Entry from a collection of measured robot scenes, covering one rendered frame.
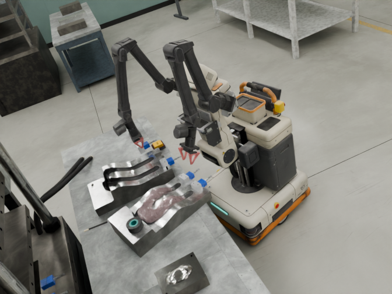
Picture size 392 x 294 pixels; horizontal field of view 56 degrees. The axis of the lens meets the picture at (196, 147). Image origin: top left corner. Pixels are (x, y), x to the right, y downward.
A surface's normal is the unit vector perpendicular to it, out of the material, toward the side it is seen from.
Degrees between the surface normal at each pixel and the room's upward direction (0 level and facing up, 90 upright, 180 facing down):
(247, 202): 0
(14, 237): 0
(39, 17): 90
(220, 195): 0
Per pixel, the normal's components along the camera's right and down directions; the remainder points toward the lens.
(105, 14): 0.34, 0.50
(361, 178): -0.24, -0.77
